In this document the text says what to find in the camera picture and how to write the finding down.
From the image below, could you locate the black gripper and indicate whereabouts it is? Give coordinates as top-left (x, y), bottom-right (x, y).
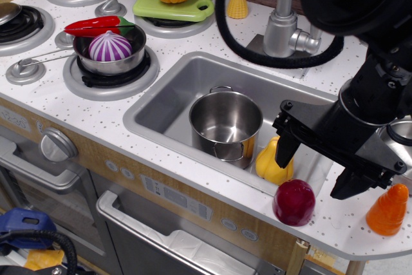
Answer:
top-left (273, 99), bottom-right (406, 200)

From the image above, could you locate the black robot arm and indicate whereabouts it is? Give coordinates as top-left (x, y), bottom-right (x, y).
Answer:
top-left (274, 0), bottom-right (411, 200)

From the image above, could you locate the dark red toy sweet potato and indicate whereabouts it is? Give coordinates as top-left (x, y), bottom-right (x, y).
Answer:
top-left (272, 179), bottom-right (315, 227)

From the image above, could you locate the stainless steel pot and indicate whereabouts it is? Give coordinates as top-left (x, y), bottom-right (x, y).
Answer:
top-left (189, 86), bottom-right (263, 169)

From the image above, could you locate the grey toy sink basin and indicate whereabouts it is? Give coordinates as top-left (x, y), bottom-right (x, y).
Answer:
top-left (123, 52), bottom-right (337, 195)

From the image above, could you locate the yellow toy squash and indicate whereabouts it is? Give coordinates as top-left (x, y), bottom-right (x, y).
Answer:
top-left (255, 137), bottom-right (294, 185)

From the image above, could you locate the orange toy carrot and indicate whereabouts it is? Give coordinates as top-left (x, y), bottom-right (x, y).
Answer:
top-left (366, 184), bottom-right (409, 236)

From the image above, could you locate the steel container at right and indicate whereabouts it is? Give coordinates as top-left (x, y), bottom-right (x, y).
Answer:
top-left (377, 116), bottom-right (411, 194)

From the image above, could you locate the silver toy faucet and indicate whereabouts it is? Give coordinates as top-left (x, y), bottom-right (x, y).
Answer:
top-left (247, 0), bottom-right (322, 58)

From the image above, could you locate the yellow toy corn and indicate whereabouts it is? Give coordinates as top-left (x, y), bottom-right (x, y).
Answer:
top-left (226, 0), bottom-right (248, 19)

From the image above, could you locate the green plastic cutting board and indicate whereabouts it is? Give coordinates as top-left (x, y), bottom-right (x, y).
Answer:
top-left (133, 0), bottom-right (214, 23)

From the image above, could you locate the back right stove burner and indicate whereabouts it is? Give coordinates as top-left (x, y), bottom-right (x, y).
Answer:
top-left (134, 14), bottom-right (215, 39)

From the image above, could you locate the front right stove burner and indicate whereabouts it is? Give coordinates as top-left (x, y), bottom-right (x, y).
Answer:
top-left (62, 47), bottom-right (160, 101)

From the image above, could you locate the purple white toy onion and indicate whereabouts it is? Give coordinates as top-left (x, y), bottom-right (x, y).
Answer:
top-left (88, 30), bottom-right (133, 62)

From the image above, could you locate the red toy chili pepper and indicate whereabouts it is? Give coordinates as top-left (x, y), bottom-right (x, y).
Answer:
top-left (64, 15), bottom-right (135, 37)

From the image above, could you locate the grey stove knob centre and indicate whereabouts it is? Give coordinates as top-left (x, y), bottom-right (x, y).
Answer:
top-left (95, 0), bottom-right (127, 17)

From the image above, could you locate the grey stove knob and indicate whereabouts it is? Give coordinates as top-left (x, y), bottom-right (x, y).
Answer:
top-left (55, 32), bottom-right (74, 50)
top-left (6, 59), bottom-right (46, 85)
top-left (95, 0), bottom-right (127, 17)

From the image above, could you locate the grey oven dial knob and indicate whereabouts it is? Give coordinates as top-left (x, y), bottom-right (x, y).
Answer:
top-left (39, 128), bottom-right (78, 163)

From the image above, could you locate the small steel saucepan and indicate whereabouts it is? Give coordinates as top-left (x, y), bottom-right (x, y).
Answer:
top-left (19, 23), bottom-right (147, 77)

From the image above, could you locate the grey stove knob middle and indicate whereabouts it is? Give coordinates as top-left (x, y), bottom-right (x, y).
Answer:
top-left (55, 32), bottom-right (74, 50)

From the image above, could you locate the yellow cloth lower left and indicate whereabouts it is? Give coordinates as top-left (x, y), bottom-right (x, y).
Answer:
top-left (24, 249), bottom-right (64, 271)

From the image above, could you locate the blue plastic clamp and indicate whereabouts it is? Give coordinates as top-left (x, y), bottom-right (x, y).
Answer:
top-left (1, 207), bottom-right (57, 256)

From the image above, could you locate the grey stove knob front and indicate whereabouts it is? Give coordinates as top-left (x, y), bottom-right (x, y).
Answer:
top-left (6, 59), bottom-right (46, 85)

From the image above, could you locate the front left stove burner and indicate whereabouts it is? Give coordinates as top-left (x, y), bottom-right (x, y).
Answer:
top-left (1, 5), bottom-right (55, 57)

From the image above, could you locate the steel lid at left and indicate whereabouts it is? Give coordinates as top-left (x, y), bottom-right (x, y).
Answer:
top-left (0, 3), bottom-right (22, 25)

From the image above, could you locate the thick black braided cable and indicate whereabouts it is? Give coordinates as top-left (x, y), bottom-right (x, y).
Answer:
top-left (214, 0), bottom-right (344, 70)

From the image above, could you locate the grey dishwasher door handle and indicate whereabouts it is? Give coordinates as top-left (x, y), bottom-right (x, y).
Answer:
top-left (96, 190), bottom-right (286, 275)

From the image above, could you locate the grey oven door handle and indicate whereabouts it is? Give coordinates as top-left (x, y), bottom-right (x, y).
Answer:
top-left (1, 137), bottom-right (80, 194)

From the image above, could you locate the black cable lower left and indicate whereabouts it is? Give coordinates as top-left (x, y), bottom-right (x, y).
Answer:
top-left (0, 229), bottom-right (78, 275)

